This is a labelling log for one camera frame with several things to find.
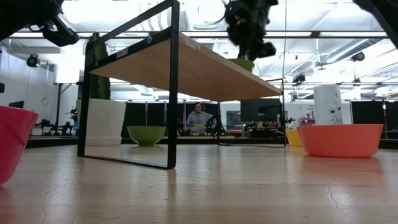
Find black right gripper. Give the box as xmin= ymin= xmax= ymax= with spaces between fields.
xmin=223 ymin=0 xmax=279 ymax=62

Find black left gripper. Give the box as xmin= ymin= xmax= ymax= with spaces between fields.
xmin=42 ymin=15 xmax=80 ymax=48

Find green plastic bowl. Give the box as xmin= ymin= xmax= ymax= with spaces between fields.
xmin=126 ymin=125 xmax=167 ymax=147
xmin=228 ymin=58 xmax=256 ymax=73

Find yellow plastic bowl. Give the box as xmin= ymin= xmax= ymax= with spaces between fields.
xmin=285 ymin=128 xmax=303 ymax=147

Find orange plastic bowl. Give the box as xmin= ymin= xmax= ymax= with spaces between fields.
xmin=297 ymin=123 xmax=384 ymax=159

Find black computer monitor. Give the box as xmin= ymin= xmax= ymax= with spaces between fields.
xmin=240 ymin=98 xmax=282 ymax=123

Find green cactus plant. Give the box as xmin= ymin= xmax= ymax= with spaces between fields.
xmin=88 ymin=32 xmax=111 ymax=100

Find red storage shelf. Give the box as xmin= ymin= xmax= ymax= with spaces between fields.
xmin=298 ymin=116 xmax=315 ymax=127

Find white cylindrical device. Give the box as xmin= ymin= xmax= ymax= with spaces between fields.
xmin=313 ymin=85 xmax=343 ymax=126

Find person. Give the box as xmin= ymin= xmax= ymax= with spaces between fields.
xmin=186 ymin=101 xmax=217 ymax=136

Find white planter pot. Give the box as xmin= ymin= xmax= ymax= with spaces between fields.
xmin=76 ymin=98 xmax=127 ymax=146

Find black room divider panel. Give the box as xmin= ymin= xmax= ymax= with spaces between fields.
xmin=350 ymin=100 xmax=398 ymax=139
xmin=121 ymin=102 xmax=220 ymax=138

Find red plastic bowl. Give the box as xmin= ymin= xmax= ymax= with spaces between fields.
xmin=0 ymin=105 xmax=40 ymax=186

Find black frame wooden shelf rack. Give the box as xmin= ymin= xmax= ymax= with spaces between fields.
xmin=76 ymin=0 xmax=286 ymax=170

